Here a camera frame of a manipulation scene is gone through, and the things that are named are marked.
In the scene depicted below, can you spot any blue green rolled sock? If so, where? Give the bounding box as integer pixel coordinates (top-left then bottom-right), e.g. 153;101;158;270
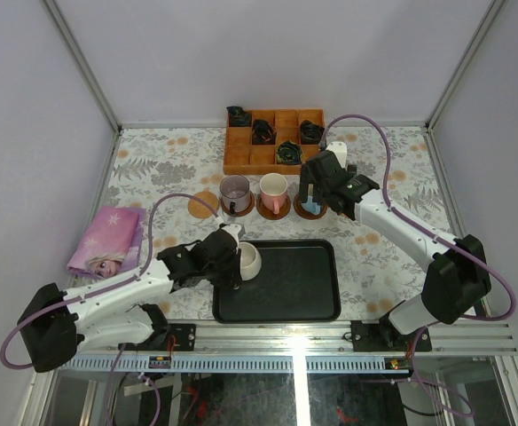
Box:
276;140;302;166

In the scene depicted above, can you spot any orange wooden compartment box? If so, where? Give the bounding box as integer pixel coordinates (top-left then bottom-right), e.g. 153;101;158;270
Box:
223;107;325;175

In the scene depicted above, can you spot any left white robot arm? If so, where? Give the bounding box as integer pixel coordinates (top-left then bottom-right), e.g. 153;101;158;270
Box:
18;224;244;373

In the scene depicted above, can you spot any aluminium frame rail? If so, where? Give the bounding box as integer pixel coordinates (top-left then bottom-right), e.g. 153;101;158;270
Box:
41;318;518;356

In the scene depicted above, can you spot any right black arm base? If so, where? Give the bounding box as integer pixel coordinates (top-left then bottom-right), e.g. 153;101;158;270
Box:
341;313;432;354

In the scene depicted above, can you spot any dark grey rolled sock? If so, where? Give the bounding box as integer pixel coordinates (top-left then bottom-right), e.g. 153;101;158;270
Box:
299;120;325;145

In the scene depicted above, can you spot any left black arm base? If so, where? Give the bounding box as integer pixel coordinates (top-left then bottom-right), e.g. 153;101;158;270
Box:
119;304;196;353

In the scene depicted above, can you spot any light blue ceramic cup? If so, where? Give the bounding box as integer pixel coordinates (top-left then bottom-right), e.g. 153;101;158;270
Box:
302;185;322;216

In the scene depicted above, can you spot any black plastic tray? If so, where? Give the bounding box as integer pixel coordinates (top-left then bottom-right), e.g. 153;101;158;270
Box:
212;239;341;324

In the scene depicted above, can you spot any white ceramic cup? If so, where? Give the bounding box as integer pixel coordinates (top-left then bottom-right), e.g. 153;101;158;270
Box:
239;241;262;281

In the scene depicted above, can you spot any pink ceramic cup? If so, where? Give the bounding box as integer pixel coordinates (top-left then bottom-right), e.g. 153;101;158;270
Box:
259;173;288;215

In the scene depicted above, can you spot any brown wooden coaster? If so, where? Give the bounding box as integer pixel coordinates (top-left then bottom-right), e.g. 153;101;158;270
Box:
293;194;327;220
256;196;292;220
219;192;255;217

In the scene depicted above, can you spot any purple printed cloth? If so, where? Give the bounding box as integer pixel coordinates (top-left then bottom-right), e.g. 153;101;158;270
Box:
67;206;146;280

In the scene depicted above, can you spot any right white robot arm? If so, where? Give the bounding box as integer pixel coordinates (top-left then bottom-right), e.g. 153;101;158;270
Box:
299;149;491;351

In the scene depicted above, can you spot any black orange rolled sock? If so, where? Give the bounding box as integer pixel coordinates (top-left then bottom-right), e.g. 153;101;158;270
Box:
251;119;277;146

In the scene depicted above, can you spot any purple ceramic cup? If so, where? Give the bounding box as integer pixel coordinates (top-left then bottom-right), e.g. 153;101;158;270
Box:
219;175;251;216

